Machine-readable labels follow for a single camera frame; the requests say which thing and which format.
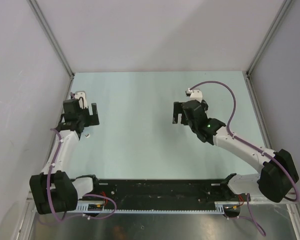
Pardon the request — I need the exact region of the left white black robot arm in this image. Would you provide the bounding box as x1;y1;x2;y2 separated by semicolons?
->
29;91;101;215

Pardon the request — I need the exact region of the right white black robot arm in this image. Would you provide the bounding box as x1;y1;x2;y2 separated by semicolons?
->
172;100;299;203

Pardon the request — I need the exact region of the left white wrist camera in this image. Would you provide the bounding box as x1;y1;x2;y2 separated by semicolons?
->
74;91;89;109

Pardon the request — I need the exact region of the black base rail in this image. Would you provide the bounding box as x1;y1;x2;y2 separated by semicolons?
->
91;179;239;212

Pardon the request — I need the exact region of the grey slotted cable duct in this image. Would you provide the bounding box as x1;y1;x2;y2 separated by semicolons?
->
76;201;227;215

